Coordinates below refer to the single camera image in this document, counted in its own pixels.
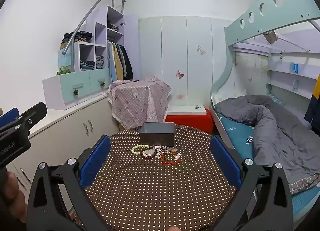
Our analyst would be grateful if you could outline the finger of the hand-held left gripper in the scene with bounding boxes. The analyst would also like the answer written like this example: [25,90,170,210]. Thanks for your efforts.
[0,102,48,138]
[0,107,19,128]

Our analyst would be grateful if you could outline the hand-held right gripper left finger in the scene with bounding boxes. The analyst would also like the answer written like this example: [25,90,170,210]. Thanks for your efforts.
[26,135,111,231]

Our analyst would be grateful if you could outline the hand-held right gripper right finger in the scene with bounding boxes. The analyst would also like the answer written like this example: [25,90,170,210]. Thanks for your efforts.
[209,135,293,231]

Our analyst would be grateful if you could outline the pale green bead bracelet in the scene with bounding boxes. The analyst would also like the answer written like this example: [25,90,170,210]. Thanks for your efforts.
[131,144,148,157]

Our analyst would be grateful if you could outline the dark red bead bracelet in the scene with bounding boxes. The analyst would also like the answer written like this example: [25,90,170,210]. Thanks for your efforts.
[140,150,160,160]

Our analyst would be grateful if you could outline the orange red bead bracelet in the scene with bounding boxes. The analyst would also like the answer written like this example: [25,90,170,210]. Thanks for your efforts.
[160,152,182,166]

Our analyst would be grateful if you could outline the dark grey metal box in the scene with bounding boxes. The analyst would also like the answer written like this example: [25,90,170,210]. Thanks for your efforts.
[139,122,176,147]

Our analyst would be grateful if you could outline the person's left hand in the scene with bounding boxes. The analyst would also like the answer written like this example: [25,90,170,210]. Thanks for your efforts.
[5,171,28,223]

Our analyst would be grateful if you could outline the teal bed sheet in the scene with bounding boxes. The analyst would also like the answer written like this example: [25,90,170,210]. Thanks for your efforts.
[217,115,320,218]

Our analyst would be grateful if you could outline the low white cabinet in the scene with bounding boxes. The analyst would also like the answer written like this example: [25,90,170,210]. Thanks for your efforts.
[10,93,121,193]

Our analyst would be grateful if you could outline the large mint green drawer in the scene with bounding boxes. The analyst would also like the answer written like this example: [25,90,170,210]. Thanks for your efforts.
[59,75,91,105]

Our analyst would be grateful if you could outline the green plant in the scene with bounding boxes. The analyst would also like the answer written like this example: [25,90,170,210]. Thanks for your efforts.
[56,66,71,76]

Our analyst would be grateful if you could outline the red storage box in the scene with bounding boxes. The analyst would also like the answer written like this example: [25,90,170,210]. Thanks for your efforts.
[165,105,214,135]

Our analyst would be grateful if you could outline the grey duvet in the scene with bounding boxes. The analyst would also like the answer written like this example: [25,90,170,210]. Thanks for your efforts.
[214,95,320,194]

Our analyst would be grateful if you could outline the brown polka dot tablecloth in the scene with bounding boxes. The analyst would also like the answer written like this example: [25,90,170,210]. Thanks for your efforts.
[74,124,247,231]

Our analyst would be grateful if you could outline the folded jeans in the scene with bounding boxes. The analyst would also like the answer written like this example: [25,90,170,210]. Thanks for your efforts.
[80,56,105,71]

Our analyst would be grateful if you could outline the pink printed cloth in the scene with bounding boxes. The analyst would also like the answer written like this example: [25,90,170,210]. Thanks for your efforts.
[107,77,172,130]

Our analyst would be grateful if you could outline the small mint green drawer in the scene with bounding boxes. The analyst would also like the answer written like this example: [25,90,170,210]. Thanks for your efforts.
[89,68,111,92]

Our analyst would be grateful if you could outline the blue striped pillow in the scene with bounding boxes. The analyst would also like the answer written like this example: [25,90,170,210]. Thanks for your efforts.
[268,93,286,106]

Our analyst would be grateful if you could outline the pile of dark clothes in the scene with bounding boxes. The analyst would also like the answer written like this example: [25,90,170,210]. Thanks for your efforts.
[60,30,94,45]

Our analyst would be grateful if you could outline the hanging clothes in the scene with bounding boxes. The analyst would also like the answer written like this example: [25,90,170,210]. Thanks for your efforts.
[107,42,134,83]

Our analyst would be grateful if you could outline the dark and yellow garment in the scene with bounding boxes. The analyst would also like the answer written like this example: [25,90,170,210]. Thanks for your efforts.
[303,73,320,131]

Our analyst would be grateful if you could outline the white stair shelf cabinet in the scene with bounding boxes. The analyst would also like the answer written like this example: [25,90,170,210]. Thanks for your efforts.
[42,5,125,111]

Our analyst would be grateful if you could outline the grey metal handrail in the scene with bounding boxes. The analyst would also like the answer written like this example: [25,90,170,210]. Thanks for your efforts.
[62,0,126,56]

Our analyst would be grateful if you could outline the white wardrobe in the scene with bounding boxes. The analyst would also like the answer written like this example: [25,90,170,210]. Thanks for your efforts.
[138,16,233,107]

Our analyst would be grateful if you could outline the white wall shelf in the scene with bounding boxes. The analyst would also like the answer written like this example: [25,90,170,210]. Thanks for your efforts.
[266,67,320,102]

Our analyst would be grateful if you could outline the mint green bunk bed frame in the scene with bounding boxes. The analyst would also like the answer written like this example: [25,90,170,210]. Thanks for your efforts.
[209,0,320,224]

